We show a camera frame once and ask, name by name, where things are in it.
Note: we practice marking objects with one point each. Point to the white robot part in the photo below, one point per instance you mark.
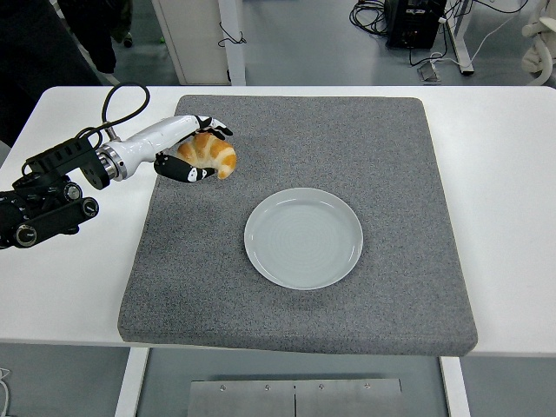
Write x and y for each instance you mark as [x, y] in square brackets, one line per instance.
[538, 43]

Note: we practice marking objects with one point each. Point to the pale grey round plate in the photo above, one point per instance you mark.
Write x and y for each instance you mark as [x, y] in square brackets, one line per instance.
[304, 239]

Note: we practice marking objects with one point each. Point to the black computer box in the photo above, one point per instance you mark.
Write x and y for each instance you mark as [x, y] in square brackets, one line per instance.
[415, 24]

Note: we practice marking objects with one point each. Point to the white desk leg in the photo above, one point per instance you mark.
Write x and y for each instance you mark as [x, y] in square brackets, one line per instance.
[461, 39]

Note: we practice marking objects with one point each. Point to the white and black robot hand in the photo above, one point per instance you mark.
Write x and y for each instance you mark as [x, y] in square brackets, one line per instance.
[156, 137]

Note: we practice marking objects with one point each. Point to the golden croissant bread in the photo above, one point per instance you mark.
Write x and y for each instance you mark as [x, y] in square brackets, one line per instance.
[213, 152]

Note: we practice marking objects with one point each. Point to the white post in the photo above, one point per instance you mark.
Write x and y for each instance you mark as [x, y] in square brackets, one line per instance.
[232, 52]

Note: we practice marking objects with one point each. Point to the grey metal plate with screws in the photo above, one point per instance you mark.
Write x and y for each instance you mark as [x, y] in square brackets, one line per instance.
[260, 401]

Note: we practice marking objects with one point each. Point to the small grey floor box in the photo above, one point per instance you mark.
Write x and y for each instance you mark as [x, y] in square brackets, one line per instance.
[429, 71]

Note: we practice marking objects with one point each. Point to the grey felt mat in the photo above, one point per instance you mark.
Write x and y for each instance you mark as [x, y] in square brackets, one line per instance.
[304, 139]

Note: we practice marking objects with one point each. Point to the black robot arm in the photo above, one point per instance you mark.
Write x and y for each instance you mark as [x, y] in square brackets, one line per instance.
[48, 204]

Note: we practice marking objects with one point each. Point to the white table leg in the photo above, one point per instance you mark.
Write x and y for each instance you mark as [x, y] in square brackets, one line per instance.
[455, 386]
[130, 382]

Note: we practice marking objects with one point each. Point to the person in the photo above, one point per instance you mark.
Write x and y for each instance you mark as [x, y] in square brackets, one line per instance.
[39, 52]

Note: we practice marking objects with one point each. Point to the white cabinet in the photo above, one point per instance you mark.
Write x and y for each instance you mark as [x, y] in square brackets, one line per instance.
[191, 39]

